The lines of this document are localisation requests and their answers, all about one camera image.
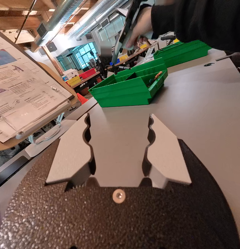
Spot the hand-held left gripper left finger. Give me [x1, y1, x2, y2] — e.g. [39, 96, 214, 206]
[45, 113, 97, 188]

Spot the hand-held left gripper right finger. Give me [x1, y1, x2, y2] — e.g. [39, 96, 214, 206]
[142, 113, 192, 189]

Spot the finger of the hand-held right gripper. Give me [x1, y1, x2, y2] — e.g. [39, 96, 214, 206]
[112, 8, 141, 64]

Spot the divided green bin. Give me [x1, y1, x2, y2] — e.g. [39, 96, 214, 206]
[88, 57, 168, 108]

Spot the person's right forearm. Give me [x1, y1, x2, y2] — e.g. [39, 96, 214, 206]
[151, 0, 240, 54]

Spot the grey desk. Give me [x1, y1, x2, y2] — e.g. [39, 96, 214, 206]
[0, 48, 240, 214]

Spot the person's right hand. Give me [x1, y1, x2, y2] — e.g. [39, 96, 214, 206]
[125, 7, 154, 49]

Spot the red bin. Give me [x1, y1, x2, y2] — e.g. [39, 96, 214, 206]
[79, 68, 96, 79]

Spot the orange traffic cone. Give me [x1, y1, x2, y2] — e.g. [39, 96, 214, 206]
[76, 93, 89, 105]

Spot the plain green bin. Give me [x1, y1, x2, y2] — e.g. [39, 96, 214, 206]
[153, 40, 213, 68]

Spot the instruction sheet on stand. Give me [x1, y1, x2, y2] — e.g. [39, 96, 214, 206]
[0, 27, 79, 158]

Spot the ventilation grille box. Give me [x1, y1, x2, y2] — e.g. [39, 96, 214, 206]
[36, 22, 53, 47]

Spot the sheet with blue banner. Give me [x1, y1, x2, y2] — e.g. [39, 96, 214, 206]
[0, 32, 73, 143]

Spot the silver ventilation duct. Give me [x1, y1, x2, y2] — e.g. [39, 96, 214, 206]
[66, 0, 112, 37]

